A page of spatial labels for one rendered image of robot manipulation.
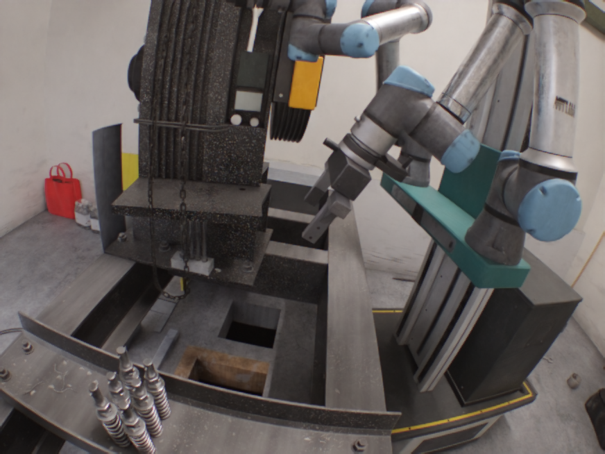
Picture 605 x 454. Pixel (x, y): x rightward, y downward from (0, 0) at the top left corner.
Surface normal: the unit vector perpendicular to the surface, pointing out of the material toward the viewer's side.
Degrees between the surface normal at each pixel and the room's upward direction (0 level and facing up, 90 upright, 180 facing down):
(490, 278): 90
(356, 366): 0
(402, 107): 94
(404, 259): 90
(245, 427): 0
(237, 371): 90
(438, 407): 0
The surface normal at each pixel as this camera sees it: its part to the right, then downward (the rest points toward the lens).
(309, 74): 0.15, 0.44
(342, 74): -0.07, 0.42
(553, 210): -0.29, 0.49
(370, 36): 0.72, 0.40
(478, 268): -0.98, -0.09
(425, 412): 0.16, -0.89
